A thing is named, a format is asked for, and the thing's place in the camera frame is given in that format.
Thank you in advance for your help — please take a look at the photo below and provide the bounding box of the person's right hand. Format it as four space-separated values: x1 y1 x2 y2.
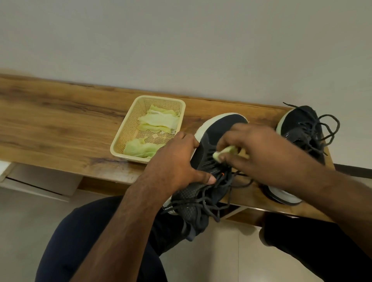
216 123 315 191

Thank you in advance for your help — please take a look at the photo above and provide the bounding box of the person's left hand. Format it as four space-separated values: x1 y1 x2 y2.
139 131 217 201

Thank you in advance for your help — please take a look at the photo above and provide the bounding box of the grey shoelace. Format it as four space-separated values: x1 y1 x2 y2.
161 170 254 223
283 102 341 156

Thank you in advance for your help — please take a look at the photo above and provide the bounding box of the dark sneaker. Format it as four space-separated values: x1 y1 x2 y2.
162 112 249 242
261 105 327 206

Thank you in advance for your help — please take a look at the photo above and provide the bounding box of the person's right forearm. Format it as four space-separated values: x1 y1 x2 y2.
299 165 372 259

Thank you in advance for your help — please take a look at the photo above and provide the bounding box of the person's left forearm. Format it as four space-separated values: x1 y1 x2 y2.
69 177 172 282

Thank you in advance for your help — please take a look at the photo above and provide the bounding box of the cream plastic mesh basket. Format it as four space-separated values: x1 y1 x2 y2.
110 95 186 164

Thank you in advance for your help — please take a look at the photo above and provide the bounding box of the dark baseboard strip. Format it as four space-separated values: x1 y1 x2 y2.
333 163 372 179

